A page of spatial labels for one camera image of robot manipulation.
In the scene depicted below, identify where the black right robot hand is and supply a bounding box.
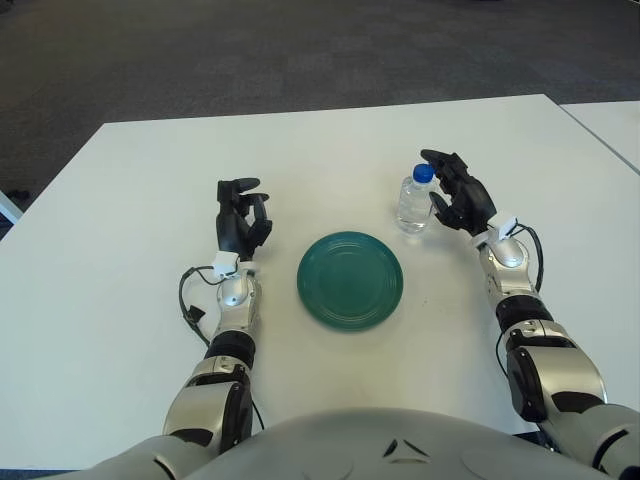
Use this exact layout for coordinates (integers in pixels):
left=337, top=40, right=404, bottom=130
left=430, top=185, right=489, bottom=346
left=420, top=148, right=499, bottom=236

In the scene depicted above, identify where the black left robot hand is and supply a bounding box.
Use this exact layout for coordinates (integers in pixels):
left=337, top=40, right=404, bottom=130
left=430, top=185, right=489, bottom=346
left=214, top=177, right=275, bottom=261

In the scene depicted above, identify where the clear bottle with blue cap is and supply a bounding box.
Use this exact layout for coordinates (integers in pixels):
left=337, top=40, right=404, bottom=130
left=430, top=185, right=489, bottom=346
left=395, top=162, right=435, bottom=235

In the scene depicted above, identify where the green round plate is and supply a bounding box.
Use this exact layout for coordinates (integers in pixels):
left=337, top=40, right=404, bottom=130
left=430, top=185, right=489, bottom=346
left=296, top=229, right=405, bottom=334

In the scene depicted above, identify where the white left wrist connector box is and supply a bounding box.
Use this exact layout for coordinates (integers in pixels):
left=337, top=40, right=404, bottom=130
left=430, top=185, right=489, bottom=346
left=212, top=252, right=240, bottom=279

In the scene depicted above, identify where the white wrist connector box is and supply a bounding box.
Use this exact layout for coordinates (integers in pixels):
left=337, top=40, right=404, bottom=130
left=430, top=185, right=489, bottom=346
left=212, top=252, right=240, bottom=279
left=494, top=213, right=521, bottom=241

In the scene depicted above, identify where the white right wrist connector box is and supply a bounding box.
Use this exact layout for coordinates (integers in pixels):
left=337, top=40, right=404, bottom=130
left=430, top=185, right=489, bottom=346
left=494, top=213, right=521, bottom=241

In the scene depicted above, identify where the white furniture edge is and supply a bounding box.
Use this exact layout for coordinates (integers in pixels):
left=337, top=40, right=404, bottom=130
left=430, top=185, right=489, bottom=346
left=0, top=189, right=24, bottom=241

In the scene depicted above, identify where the grey robot torso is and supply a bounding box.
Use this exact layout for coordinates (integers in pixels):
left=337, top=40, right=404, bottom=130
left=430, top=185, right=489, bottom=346
left=74, top=407, right=616, bottom=480

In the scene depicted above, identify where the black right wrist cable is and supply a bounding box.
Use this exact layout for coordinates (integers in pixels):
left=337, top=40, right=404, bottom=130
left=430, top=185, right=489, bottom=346
left=514, top=223, right=545, bottom=294

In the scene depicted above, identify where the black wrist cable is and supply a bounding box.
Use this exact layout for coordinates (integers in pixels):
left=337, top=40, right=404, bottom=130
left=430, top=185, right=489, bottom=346
left=514, top=223, right=545, bottom=294
left=178, top=265, right=221, bottom=349

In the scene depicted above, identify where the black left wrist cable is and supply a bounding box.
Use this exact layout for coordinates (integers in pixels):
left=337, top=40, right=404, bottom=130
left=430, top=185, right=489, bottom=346
left=178, top=265, right=221, bottom=349

